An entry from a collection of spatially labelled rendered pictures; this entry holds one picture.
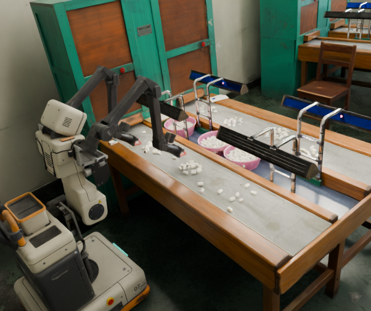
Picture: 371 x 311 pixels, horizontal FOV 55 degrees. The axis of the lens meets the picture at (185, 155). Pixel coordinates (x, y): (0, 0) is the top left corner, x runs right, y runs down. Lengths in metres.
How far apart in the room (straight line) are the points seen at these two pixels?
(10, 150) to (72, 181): 1.62
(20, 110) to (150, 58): 1.30
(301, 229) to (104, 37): 1.91
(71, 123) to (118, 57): 1.08
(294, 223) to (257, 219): 0.19
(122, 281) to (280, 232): 1.05
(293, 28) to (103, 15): 2.70
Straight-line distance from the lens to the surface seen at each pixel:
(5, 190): 3.76
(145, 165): 2.44
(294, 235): 1.85
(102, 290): 2.36
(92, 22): 2.77
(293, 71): 4.97
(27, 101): 3.57
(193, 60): 3.30
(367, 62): 4.55
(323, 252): 1.95
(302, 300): 2.23
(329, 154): 2.48
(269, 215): 1.95
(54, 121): 1.93
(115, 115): 1.89
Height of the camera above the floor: 2.01
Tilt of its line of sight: 30 degrees down
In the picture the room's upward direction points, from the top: 8 degrees counter-clockwise
